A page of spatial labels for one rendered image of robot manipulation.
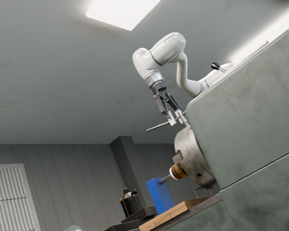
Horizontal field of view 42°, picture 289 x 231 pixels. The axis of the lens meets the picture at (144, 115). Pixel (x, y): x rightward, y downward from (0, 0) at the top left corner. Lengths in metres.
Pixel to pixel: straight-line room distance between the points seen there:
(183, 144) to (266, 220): 0.50
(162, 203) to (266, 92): 0.81
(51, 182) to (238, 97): 4.56
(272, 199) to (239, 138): 0.25
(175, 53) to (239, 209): 0.81
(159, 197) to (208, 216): 0.38
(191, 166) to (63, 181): 4.34
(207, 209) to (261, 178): 0.30
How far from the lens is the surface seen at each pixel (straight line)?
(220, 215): 1.60
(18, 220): 5.23
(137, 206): 2.21
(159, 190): 1.94
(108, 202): 6.24
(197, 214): 1.66
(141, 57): 1.92
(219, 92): 1.53
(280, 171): 1.41
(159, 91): 1.88
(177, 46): 1.85
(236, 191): 1.49
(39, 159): 5.85
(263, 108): 1.44
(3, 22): 3.65
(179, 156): 1.71
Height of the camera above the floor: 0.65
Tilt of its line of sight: 23 degrees up
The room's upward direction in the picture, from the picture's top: 23 degrees counter-clockwise
